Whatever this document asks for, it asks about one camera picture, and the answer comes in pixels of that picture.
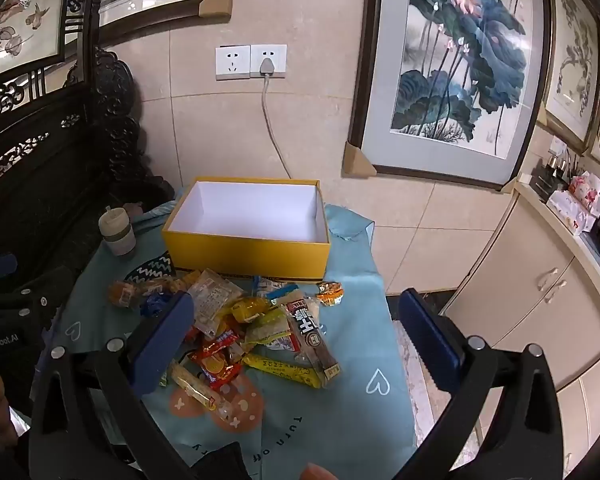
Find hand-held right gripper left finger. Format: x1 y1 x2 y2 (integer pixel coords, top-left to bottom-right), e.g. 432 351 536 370
27 290 201 480

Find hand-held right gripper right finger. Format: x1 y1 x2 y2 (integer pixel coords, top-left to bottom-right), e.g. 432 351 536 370
395 287 573 480

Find blue snack packet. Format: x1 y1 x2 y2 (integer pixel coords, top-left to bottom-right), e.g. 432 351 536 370
139 292 177 319

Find square orange cake packet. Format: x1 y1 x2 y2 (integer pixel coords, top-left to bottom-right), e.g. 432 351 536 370
107 280 148 309

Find clear packet with printed text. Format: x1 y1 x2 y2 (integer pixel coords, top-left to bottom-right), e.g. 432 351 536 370
186 268 246 339

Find green snack packet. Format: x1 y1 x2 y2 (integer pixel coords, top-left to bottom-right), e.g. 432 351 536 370
241 307 294 352

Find brown snack bar packet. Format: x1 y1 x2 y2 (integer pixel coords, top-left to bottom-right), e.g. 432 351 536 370
284 297 342 387

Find yellow cardboard box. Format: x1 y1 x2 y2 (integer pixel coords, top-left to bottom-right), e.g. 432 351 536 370
161 176 332 282

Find person's right hand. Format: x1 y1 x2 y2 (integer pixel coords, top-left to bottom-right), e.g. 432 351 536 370
300 464 337 480

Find clear stick snack packet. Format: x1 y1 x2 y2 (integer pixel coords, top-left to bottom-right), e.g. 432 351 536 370
169 360 232 412

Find small red snack packet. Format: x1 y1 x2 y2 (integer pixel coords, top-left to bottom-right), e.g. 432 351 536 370
196 331 241 356

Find red orange snack packet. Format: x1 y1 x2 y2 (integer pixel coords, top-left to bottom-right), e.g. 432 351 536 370
188 349 244 387

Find light blue printed tablecloth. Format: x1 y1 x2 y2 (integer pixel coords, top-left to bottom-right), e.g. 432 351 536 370
35 185 418 480

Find glass cup with white lid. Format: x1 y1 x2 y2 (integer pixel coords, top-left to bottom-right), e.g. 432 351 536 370
98 205 139 260

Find dark carved wooden screen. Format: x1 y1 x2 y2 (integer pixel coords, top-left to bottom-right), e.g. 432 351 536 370
0 0 177 291

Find cream cabinet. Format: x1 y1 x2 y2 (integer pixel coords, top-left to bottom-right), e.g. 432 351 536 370
439 179 600 480

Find long yellow snack packet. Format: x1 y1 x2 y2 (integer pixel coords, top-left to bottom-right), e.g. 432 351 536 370
241 352 324 389

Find small wrapped candy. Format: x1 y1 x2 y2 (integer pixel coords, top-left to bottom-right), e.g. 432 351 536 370
252 275 302 304

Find cardboard corner protector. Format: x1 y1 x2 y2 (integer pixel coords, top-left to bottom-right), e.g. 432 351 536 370
343 141 379 177
199 0 234 24

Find black box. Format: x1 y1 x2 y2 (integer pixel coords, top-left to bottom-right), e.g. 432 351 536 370
532 152 571 203

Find floral tissue pack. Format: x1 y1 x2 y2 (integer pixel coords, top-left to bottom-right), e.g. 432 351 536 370
547 170 600 236

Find framed lotus painting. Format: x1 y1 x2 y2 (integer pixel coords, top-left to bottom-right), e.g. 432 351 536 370
347 0 554 192

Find framed branch painting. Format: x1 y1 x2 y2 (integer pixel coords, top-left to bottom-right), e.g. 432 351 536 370
536 0 600 157

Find grey power cable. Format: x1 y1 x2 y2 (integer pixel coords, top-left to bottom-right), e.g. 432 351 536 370
261 74 293 179

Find white wall socket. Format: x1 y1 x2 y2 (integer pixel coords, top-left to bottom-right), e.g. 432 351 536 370
215 45 252 81
250 44 288 79

